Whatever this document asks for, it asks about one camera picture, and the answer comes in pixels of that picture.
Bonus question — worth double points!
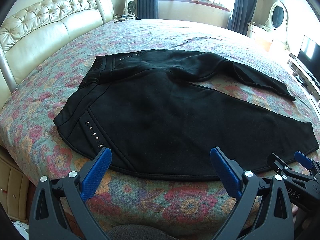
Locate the cream bedside cabinet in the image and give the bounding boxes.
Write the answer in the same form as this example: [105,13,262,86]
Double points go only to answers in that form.
[0,146,29,222]

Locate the white box fan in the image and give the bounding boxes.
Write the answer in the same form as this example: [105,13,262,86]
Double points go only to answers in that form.
[124,0,136,16]

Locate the right blue curtain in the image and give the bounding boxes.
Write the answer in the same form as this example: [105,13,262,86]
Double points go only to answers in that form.
[227,0,257,35]

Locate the white vanity dresser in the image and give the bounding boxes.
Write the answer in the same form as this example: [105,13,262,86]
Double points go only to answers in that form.
[247,22,289,53]

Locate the black flat television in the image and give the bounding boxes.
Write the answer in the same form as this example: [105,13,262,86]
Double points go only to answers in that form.
[297,36,319,88]

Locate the right hand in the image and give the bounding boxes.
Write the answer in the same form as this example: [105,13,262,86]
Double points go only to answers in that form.
[291,204,299,217]

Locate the white oval vanity mirror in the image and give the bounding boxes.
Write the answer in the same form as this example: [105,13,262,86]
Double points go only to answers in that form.
[265,0,288,30]

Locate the white tv stand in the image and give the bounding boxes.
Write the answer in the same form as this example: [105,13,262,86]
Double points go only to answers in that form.
[287,53,319,112]

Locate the floral bedspread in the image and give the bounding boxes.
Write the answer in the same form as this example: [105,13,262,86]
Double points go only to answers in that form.
[1,20,319,238]

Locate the black pants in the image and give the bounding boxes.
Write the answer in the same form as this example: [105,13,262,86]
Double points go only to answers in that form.
[54,50,319,181]

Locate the cream tufted leather headboard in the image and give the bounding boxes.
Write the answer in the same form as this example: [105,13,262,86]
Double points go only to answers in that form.
[1,0,114,105]

